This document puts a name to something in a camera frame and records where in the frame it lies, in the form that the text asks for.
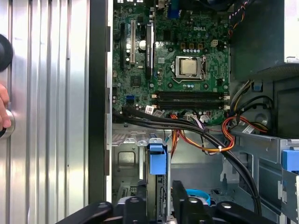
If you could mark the blue plastic drive latch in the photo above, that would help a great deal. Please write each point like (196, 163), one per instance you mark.
(290, 161)

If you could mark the grey metal drive cage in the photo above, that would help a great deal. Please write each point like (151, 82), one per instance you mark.
(264, 151)

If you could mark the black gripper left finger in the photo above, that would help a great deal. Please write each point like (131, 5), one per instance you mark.
(134, 210)

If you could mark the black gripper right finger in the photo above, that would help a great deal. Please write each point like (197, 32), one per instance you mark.
(194, 210)

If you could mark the hard disk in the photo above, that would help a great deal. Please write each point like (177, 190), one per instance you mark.
(157, 161)

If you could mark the CPU socket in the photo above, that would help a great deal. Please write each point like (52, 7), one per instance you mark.
(177, 79)

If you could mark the grey power supply unit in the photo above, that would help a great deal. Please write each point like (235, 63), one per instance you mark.
(257, 35)

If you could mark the round black knob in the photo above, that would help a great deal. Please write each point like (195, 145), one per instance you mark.
(4, 52)

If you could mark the black PC case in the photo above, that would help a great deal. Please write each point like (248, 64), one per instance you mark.
(97, 93)

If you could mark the silver CPU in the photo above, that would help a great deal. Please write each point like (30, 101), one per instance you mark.
(189, 66)

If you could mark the person's hand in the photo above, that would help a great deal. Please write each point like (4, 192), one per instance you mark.
(3, 109)

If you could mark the round silver black tool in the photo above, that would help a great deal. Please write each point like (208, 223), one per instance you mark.
(10, 130)

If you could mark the green motherboard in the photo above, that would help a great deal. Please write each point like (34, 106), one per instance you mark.
(205, 35)

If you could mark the black RAM slot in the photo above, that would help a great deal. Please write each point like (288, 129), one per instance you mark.
(191, 105)
(191, 95)

